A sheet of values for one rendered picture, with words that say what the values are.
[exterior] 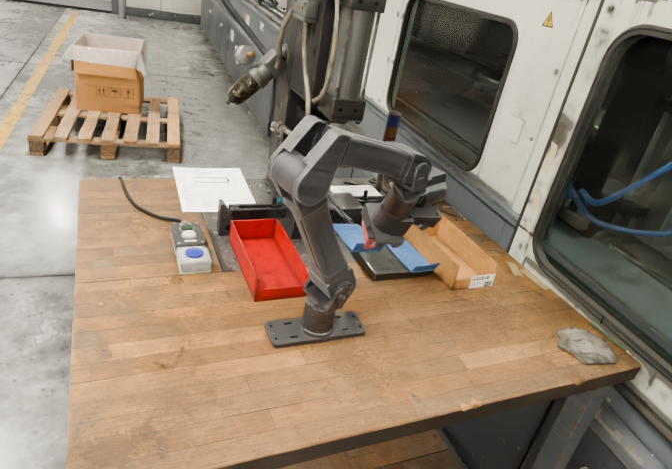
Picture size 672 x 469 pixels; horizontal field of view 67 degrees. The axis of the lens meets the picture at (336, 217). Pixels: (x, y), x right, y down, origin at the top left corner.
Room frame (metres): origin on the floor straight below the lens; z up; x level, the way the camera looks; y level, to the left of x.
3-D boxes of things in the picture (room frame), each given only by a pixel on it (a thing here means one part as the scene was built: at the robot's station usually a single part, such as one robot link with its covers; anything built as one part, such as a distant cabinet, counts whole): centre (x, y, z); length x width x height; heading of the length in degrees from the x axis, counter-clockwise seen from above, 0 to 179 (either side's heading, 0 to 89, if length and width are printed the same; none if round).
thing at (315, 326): (0.82, 0.00, 0.94); 0.20 x 0.07 x 0.08; 118
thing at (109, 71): (4.16, 2.06, 0.40); 0.67 x 0.60 x 0.50; 20
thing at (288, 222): (1.24, 0.04, 0.94); 0.20 x 0.10 x 0.07; 118
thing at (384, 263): (1.14, -0.16, 0.91); 0.17 x 0.16 x 0.02; 118
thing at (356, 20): (1.24, 0.05, 1.37); 0.11 x 0.09 x 0.30; 118
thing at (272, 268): (1.01, 0.14, 0.93); 0.25 x 0.12 x 0.06; 28
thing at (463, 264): (1.20, -0.31, 0.93); 0.25 x 0.13 x 0.08; 28
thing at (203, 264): (0.96, 0.30, 0.90); 0.07 x 0.07 x 0.06; 28
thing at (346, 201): (1.24, 0.04, 0.98); 0.20 x 0.10 x 0.01; 118
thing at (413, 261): (1.14, -0.21, 0.93); 0.15 x 0.07 x 0.03; 30
